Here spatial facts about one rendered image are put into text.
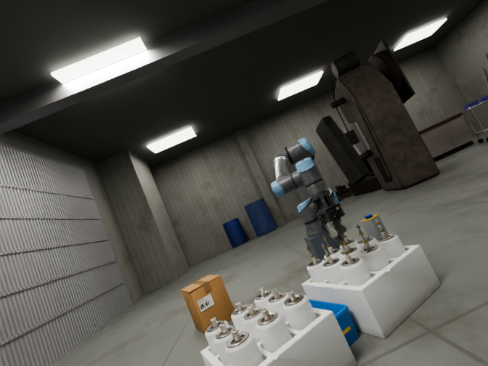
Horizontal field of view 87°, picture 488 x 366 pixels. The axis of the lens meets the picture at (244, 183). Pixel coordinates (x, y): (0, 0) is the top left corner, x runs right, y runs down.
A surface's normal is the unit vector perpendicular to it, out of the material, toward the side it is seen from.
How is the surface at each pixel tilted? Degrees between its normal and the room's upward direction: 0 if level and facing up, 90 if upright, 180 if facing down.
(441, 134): 90
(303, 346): 90
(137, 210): 90
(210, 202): 90
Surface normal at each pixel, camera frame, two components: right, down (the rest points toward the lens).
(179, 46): 0.00, -0.14
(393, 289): 0.36, -0.29
